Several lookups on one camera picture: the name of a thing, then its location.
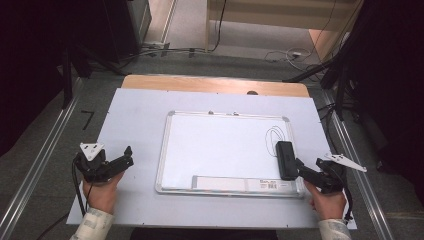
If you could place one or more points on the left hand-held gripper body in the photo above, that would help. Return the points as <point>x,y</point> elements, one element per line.
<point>90,163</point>

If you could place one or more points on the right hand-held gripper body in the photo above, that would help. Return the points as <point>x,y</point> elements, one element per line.
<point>331,178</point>

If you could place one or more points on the black whiteboard eraser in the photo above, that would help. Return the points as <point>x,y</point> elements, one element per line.
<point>286,160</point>

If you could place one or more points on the person's right hand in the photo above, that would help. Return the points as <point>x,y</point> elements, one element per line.
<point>328,205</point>

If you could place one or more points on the person's left hand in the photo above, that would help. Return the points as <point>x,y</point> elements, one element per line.
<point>101,195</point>

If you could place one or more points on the large white table sheet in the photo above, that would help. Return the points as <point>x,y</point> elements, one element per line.
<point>136,116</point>

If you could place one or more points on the black metal stand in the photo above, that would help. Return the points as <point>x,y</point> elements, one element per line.
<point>67,83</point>

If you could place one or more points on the black tripod stand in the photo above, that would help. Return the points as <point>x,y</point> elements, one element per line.
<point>340,90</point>

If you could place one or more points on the wooden table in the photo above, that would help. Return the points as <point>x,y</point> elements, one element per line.
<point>206,85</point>

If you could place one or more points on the person's dark lap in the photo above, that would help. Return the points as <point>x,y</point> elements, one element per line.
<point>203,235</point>

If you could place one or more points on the grey power strip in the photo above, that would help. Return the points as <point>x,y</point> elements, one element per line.
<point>156,45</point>

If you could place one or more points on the dark curtain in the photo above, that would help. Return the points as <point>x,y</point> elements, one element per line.
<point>30,66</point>
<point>396,83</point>

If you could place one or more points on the light wooden furniture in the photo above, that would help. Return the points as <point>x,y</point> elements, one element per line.
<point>280,13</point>

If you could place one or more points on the aluminium floor rail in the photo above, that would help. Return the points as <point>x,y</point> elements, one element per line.
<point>363,196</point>
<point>40,160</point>

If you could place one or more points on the white whiteboard with metal frame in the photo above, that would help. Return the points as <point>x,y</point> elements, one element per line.
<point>216,150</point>

